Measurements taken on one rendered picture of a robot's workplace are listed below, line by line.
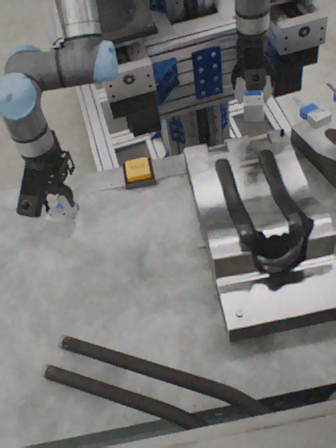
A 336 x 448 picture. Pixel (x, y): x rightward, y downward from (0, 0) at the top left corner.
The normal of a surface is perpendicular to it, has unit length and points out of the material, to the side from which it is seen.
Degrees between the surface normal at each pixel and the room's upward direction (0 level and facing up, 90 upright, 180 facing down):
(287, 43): 90
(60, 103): 0
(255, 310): 0
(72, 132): 0
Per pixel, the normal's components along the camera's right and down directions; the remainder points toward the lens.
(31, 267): -0.13, -0.60
